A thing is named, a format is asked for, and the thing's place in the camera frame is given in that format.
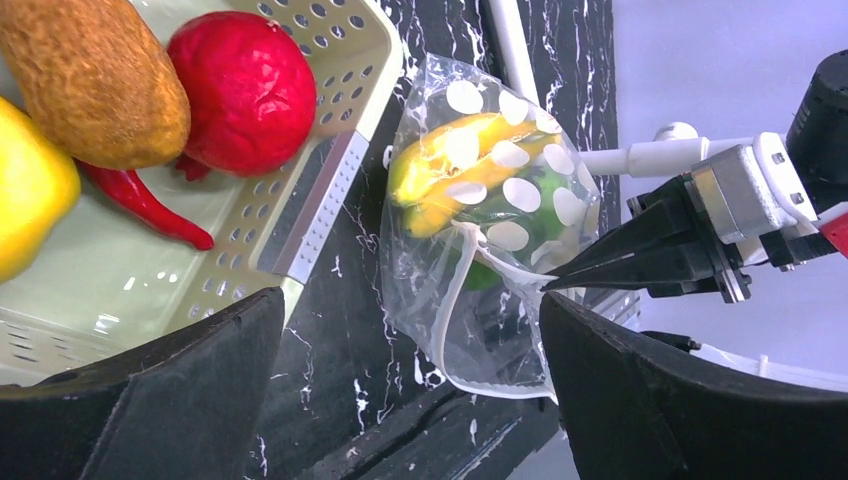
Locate red fake chili pepper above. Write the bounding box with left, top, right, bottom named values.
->
left=76, top=160, right=215, bottom=251

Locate pale green plastic basket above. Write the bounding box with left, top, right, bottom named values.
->
left=1, top=1, right=403, bottom=386

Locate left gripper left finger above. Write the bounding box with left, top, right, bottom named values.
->
left=1, top=287, right=285, bottom=479

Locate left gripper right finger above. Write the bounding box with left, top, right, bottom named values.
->
left=539, top=293, right=847, bottom=479

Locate red fake apple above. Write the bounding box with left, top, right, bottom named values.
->
left=167, top=11, right=317, bottom=182

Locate yellow fake bell pepper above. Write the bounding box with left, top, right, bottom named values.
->
left=1, top=99, right=81, bottom=282

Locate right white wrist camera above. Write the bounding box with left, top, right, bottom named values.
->
left=691, top=132, right=847, bottom=269

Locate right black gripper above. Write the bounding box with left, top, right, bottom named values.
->
left=540, top=173, right=843, bottom=306

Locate orange fake fruit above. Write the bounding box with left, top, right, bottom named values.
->
left=1, top=1, right=191, bottom=170

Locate white PVC pipe frame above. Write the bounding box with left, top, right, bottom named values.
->
left=483, top=1, right=752, bottom=178

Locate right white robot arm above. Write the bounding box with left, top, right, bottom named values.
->
left=549, top=52, right=847, bottom=303

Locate clear polka dot zip bag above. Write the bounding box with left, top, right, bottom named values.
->
left=380, top=54, right=601, bottom=399

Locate green fake vegetable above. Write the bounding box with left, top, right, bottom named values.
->
left=457, top=165, right=599, bottom=274

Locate yellow fake banana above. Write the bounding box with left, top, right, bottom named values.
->
left=387, top=113, right=562, bottom=238

